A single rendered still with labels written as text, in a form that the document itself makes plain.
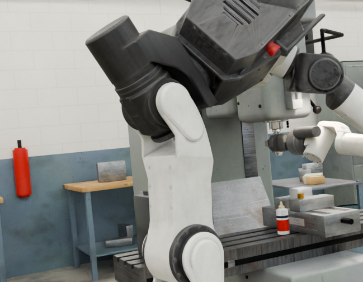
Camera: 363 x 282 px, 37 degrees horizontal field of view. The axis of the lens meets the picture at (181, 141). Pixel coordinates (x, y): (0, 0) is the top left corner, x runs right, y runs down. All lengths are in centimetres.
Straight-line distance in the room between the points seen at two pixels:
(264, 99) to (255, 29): 58
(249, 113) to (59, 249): 434
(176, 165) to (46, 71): 482
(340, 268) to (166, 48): 93
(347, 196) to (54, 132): 363
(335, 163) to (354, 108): 573
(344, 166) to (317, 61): 572
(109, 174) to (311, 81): 428
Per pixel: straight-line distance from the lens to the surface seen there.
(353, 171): 698
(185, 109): 119
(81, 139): 597
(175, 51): 123
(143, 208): 168
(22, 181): 569
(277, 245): 180
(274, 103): 181
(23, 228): 587
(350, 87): 145
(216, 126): 222
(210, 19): 124
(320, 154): 170
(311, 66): 137
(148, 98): 118
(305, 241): 187
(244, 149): 228
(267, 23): 126
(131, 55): 118
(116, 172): 552
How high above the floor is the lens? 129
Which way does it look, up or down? 1 degrees down
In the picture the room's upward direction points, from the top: 5 degrees counter-clockwise
